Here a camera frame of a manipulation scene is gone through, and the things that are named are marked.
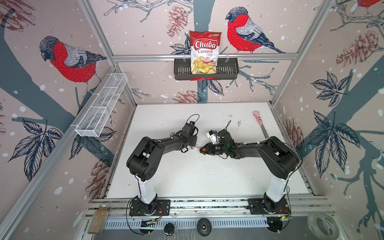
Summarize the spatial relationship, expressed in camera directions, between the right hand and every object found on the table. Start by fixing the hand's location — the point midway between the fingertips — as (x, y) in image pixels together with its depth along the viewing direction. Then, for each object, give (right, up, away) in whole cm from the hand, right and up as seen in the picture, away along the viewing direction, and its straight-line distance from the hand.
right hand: (199, 154), depth 89 cm
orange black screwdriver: (+1, +3, 0) cm, 4 cm away
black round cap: (-13, -23, -29) cm, 40 cm away
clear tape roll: (+59, -30, -20) cm, 69 cm away
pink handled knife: (+44, +24, +21) cm, 55 cm away
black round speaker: (+1, -22, -30) cm, 37 cm away
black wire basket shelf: (+19, +53, +5) cm, 57 cm away
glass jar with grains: (-47, -24, -22) cm, 57 cm away
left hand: (-4, +8, +7) cm, 12 cm away
